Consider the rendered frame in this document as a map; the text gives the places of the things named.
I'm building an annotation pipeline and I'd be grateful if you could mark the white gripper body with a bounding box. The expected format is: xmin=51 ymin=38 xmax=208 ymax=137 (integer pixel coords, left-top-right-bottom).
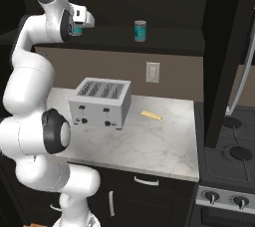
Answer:
xmin=82 ymin=7 xmax=97 ymax=30

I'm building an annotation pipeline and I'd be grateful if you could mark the teal food can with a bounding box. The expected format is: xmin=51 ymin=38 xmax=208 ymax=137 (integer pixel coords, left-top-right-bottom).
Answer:
xmin=133 ymin=19 xmax=147 ymax=43
xmin=72 ymin=22 xmax=84 ymax=38

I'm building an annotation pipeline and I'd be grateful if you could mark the dark cabinet door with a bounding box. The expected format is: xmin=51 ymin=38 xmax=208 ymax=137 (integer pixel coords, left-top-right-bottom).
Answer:
xmin=202 ymin=0 xmax=255 ymax=149

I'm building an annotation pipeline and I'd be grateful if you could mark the silver four-slot toaster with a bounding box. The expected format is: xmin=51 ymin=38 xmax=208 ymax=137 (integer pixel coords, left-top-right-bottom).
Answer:
xmin=68 ymin=77 xmax=132 ymax=131

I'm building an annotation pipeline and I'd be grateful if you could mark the yellow flat stick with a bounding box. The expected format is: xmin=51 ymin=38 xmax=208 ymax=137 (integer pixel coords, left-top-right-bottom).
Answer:
xmin=140 ymin=110 xmax=164 ymax=121

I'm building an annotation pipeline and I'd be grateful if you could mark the dark drawer front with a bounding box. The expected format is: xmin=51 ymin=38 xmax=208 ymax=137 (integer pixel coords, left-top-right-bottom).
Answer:
xmin=94 ymin=165 xmax=197 ymax=202

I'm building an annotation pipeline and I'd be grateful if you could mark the dark base cupboard door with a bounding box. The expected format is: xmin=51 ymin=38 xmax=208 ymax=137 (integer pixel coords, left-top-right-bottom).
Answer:
xmin=87 ymin=184 xmax=193 ymax=227

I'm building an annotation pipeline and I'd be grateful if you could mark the black and silver stove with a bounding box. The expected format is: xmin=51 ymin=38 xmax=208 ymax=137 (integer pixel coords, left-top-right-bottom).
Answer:
xmin=193 ymin=101 xmax=255 ymax=227

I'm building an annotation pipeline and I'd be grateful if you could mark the orange flat object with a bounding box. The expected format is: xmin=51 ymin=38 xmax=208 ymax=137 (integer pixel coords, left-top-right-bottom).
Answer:
xmin=21 ymin=222 xmax=48 ymax=227

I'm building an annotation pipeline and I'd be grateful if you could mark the black stove knob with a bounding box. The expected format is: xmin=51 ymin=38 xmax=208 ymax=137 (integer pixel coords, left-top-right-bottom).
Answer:
xmin=204 ymin=191 xmax=220 ymax=205
xmin=232 ymin=195 xmax=250 ymax=211

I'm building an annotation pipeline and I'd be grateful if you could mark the white wall outlet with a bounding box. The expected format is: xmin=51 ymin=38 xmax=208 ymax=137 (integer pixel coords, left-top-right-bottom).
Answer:
xmin=144 ymin=61 xmax=161 ymax=84

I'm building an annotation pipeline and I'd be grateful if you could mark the silver curved door handle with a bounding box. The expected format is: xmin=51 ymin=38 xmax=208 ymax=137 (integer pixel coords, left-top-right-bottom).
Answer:
xmin=225 ymin=18 xmax=255 ymax=116

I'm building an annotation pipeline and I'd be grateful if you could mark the white drawer handle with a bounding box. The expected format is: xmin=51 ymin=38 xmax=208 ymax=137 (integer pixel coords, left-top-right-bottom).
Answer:
xmin=132 ymin=175 xmax=160 ymax=187

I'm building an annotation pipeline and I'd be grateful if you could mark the white cupboard door handle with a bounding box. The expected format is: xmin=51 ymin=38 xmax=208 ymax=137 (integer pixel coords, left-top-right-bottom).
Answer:
xmin=49 ymin=203 xmax=64 ymax=213
xmin=108 ymin=189 xmax=117 ymax=218

